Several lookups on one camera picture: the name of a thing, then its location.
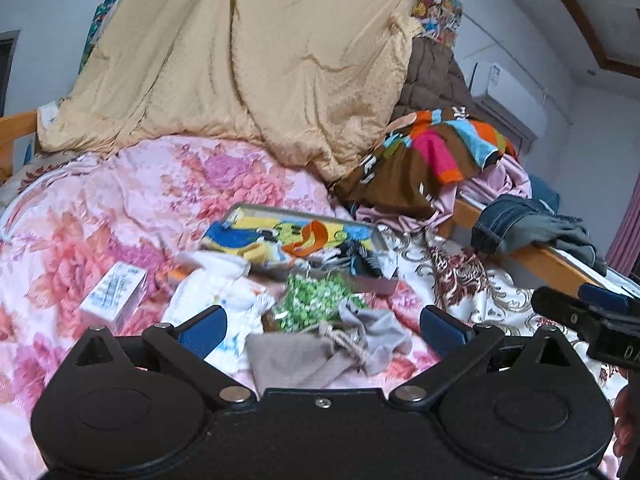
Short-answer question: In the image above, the beige quilt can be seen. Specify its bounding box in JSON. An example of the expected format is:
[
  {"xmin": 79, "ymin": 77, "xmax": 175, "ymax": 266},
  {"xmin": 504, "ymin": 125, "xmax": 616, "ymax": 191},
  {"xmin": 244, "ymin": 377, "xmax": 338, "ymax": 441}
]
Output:
[{"xmin": 37, "ymin": 0, "xmax": 426, "ymax": 184}]

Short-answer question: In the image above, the white air conditioner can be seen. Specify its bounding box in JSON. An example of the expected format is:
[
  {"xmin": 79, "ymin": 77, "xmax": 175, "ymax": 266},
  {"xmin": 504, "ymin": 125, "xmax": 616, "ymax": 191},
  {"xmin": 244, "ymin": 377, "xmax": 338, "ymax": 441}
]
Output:
[{"xmin": 467, "ymin": 62, "xmax": 549, "ymax": 137}]

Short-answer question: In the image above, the grey drawstring pouch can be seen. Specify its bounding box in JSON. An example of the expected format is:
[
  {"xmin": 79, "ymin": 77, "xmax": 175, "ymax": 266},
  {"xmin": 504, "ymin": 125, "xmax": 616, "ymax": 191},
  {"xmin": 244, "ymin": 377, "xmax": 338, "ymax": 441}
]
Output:
[{"xmin": 245, "ymin": 322, "xmax": 371, "ymax": 396}]

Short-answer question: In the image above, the cream maroon patterned sheet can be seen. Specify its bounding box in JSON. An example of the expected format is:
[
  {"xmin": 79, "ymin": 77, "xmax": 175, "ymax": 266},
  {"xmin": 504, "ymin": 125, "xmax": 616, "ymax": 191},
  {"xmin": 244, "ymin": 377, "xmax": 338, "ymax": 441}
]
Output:
[{"xmin": 372, "ymin": 225, "xmax": 631, "ymax": 476}]

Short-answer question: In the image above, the cartoon print metal tin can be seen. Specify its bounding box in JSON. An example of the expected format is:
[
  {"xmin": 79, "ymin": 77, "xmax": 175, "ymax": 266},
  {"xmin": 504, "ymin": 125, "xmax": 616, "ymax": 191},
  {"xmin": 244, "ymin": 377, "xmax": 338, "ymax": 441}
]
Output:
[{"xmin": 197, "ymin": 202, "xmax": 401, "ymax": 297}]

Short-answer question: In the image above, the person's right hand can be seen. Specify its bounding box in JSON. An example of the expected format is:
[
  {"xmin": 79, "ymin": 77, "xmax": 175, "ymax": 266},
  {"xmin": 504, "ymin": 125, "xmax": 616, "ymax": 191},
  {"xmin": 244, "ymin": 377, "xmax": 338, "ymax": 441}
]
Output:
[{"xmin": 612, "ymin": 387, "xmax": 640, "ymax": 462}]

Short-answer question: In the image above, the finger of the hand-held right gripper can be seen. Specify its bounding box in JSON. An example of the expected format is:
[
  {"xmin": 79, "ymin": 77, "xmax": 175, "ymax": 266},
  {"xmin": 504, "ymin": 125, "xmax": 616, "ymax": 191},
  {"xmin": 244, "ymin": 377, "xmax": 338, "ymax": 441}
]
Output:
[
  {"xmin": 530, "ymin": 286, "xmax": 608, "ymax": 342},
  {"xmin": 576, "ymin": 282, "xmax": 640, "ymax": 318}
]

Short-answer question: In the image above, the orange cloth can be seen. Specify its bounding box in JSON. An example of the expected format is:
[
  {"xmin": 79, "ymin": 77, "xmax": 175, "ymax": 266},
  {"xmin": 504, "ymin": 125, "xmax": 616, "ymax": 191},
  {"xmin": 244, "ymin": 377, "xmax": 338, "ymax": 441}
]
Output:
[{"xmin": 280, "ymin": 220, "xmax": 330, "ymax": 257}]

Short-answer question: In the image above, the wooden bed frame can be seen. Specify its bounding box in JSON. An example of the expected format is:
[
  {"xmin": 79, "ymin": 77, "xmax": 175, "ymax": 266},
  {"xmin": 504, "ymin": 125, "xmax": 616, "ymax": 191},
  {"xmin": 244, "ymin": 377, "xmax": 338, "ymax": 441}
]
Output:
[{"xmin": 0, "ymin": 110, "xmax": 640, "ymax": 311}]

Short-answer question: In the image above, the black white striped cloth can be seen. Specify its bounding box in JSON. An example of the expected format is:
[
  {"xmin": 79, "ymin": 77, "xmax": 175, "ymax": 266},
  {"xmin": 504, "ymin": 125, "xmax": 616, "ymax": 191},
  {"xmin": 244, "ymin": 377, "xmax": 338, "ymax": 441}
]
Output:
[{"xmin": 310, "ymin": 240, "xmax": 396, "ymax": 281}]

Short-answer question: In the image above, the dark grey cloth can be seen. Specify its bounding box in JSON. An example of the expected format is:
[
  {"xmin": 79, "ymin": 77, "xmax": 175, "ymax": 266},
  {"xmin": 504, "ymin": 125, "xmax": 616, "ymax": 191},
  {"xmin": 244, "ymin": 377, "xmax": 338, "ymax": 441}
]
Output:
[{"xmin": 500, "ymin": 212, "xmax": 609, "ymax": 276}]

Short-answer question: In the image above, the dark door frame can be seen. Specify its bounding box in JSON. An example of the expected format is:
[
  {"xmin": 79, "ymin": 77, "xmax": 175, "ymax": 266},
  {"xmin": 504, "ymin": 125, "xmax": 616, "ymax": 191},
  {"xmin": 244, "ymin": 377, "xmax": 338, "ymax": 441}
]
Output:
[{"xmin": 0, "ymin": 30, "xmax": 21, "ymax": 117}]

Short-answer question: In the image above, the white printed box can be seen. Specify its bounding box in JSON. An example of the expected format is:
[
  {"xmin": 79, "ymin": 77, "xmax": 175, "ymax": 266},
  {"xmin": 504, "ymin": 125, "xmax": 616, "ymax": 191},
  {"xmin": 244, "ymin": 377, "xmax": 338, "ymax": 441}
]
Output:
[{"xmin": 79, "ymin": 261, "xmax": 149, "ymax": 334}]

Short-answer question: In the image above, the green white patterned cloth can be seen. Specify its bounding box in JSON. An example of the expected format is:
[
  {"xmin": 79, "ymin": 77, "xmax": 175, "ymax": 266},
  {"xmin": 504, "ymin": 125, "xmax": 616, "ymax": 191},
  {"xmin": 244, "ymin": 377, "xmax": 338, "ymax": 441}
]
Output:
[{"xmin": 262, "ymin": 272, "xmax": 369, "ymax": 334}]

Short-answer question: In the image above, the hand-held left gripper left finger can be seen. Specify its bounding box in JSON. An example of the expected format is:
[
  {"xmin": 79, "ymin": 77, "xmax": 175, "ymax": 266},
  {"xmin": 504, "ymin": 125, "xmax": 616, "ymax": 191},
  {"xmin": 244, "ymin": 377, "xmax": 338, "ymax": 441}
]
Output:
[{"xmin": 75, "ymin": 304, "xmax": 257, "ymax": 409}]

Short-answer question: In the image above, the pink curtain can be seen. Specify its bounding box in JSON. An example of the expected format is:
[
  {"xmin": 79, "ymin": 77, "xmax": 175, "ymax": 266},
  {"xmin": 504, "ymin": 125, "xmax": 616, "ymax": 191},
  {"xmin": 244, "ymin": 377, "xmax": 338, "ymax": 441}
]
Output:
[{"xmin": 605, "ymin": 175, "xmax": 640, "ymax": 279}]

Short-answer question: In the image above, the white towel with blue print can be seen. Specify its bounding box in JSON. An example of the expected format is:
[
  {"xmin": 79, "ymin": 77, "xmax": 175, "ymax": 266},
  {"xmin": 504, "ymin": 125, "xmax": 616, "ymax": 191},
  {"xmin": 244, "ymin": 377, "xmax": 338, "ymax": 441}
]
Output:
[{"xmin": 162, "ymin": 250, "xmax": 281, "ymax": 361}]

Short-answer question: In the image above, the teal patterned wall poster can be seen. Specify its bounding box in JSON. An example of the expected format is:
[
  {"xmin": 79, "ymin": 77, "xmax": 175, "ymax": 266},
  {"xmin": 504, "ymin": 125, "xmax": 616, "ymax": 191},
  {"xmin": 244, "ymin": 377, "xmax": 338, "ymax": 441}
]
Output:
[{"xmin": 79, "ymin": 0, "xmax": 121, "ymax": 74}]

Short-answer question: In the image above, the lilac cloth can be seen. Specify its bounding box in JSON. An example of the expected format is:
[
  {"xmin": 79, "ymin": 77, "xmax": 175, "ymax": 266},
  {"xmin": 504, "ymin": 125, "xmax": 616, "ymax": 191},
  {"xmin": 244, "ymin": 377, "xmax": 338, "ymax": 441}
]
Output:
[{"xmin": 350, "ymin": 152, "xmax": 534, "ymax": 231}]

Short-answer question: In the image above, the brown colourful striped garment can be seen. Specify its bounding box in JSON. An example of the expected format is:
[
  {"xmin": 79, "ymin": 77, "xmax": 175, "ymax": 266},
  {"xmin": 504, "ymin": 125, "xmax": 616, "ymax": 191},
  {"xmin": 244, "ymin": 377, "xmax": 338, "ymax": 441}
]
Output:
[{"xmin": 332, "ymin": 107, "xmax": 521, "ymax": 221}]

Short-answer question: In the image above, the light grey cloth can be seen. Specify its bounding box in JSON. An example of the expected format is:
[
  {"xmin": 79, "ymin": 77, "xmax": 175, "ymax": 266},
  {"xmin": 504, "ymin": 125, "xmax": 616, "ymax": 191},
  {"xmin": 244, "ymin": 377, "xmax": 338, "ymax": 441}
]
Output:
[{"xmin": 337, "ymin": 300, "xmax": 414, "ymax": 376}]

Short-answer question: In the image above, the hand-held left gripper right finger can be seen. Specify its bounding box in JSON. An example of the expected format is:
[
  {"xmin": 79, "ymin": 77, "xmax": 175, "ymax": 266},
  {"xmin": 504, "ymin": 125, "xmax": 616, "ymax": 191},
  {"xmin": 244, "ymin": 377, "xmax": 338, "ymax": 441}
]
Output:
[{"xmin": 388, "ymin": 304, "xmax": 582, "ymax": 409}]

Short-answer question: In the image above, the brown quilted blanket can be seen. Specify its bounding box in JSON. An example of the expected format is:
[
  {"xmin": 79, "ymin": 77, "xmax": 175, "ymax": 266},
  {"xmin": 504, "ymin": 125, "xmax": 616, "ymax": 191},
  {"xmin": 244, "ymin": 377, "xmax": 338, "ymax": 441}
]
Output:
[{"xmin": 390, "ymin": 37, "xmax": 481, "ymax": 122}]

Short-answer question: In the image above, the colourful wall poster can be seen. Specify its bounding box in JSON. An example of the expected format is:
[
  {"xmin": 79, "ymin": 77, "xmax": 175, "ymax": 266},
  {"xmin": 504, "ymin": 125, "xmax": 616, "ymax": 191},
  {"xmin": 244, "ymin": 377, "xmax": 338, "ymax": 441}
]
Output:
[{"xmin": 412, "ymin": 0, "xmax": 464, "ymax": 47}]

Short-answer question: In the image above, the pink floral bedsheet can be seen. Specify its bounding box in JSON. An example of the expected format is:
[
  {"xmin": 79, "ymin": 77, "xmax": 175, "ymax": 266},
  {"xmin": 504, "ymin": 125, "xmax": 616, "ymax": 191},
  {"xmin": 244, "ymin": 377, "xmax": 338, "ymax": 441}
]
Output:
[{"xmin": 0, "ymin": 135, "xmax": 451, "ymax": 480}]

